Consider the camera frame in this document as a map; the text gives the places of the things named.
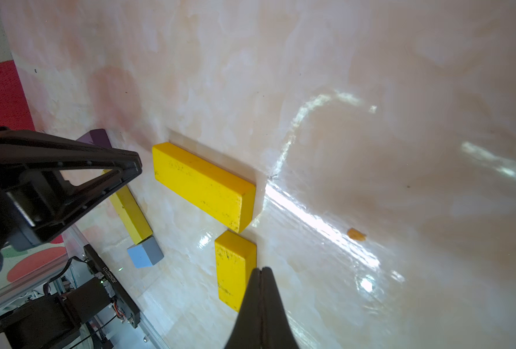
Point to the long yellow block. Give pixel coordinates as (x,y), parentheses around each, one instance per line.
(224,196)

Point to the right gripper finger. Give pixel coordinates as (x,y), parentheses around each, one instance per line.
(262,320)

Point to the short yellow block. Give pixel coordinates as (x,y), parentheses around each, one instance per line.
(235,260)

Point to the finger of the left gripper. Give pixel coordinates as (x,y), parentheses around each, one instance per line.
(48,183)

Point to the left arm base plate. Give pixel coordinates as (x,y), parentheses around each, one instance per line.
(68,319)

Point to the light blue block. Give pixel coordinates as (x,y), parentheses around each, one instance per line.
(145,254)

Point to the yellow-green long block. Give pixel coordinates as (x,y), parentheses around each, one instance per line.
(131,215)

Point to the purple block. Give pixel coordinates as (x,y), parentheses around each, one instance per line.
(96,137)

